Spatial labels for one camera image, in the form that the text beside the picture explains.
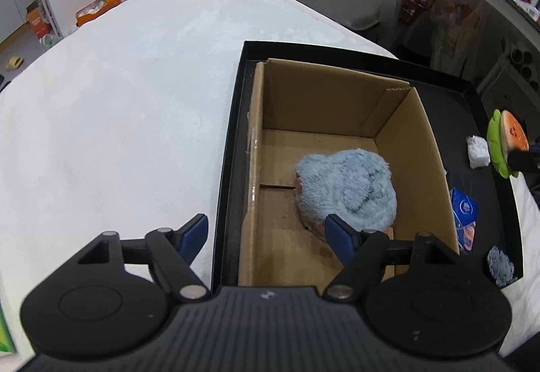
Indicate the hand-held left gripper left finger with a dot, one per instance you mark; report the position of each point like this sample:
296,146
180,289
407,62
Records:
195,233

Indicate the blue fluffy plush toy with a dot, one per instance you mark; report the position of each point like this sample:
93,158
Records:
350,186

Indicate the white tissue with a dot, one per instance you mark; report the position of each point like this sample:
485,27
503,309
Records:
478,151

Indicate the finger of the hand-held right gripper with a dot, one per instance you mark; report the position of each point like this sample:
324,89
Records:
525,159

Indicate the red storage basket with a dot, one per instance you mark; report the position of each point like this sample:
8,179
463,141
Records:
415,3

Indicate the black shallow tray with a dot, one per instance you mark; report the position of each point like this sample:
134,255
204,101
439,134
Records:
447,102

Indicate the brown cardboard box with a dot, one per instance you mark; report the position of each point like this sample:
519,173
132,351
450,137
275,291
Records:
295,114

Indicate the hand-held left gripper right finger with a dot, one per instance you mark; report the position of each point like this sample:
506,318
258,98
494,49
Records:
338,238

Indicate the green book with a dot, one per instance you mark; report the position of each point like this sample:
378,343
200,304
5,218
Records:
6,334

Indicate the yellow slipper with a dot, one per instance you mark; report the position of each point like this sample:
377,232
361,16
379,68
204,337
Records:
14,62

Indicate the orange open carton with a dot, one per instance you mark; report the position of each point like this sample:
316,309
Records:
103,4

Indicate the small orange box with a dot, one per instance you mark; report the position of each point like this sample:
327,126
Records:
39,21

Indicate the small blue fluffy pouch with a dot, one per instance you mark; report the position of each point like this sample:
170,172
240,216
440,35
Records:
500,266

